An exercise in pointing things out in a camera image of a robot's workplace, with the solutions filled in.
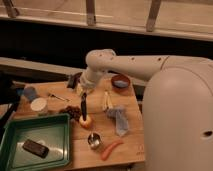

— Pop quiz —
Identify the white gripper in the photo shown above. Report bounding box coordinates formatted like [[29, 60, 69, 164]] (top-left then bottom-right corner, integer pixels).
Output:
[[67, 72, 94, 96]]

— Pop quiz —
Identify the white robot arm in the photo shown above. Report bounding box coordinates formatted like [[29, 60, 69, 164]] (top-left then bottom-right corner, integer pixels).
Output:
[[80, 49, 213, 171]]

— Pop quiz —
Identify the white paper cup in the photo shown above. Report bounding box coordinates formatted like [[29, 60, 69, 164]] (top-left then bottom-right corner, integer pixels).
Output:
[[30, 97, 48, 114]]

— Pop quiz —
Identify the blue plastic cup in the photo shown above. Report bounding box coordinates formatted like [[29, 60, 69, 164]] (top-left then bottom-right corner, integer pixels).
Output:
[[23, 87, 38, 102]]

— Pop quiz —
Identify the small steel cup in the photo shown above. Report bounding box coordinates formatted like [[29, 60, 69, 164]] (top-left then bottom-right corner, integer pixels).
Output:
[[87, 133, 101, 150]]

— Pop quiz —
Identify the metal fork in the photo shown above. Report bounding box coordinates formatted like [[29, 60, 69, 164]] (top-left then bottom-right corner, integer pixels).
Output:
[[47, 92, 69, 102]]

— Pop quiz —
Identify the bunch of dark grapes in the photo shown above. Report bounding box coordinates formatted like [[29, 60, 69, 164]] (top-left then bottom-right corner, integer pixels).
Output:
[[60, 106, 81, 121]]

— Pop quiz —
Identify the red bowl blue inside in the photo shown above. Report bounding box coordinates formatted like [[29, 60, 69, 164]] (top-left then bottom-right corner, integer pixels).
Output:
[[111, 74, 130, 89]]

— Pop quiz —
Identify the green plastic tray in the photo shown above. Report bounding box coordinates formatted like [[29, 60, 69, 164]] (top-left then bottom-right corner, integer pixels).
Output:
[[0, 114, 70, 171]]

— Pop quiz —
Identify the crumpled blue cloth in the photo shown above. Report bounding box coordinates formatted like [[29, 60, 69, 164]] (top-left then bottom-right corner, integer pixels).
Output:
[[106, 106, 129, 137]]

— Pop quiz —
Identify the wooden table board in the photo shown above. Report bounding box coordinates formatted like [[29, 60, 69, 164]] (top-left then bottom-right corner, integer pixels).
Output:
[[14, 79, 145, 171]]

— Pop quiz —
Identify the black object at left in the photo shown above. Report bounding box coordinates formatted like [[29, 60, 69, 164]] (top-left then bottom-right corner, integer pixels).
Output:
[[0, 71, 20, 133]]

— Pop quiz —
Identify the dark brown sponge block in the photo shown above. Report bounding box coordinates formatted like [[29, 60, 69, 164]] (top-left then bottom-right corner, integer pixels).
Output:
[[22, 139, 49, 158]]

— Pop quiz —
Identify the orange carrot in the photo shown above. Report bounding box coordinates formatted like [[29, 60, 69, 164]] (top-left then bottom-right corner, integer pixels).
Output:
[[101, 140, 123, 161]]

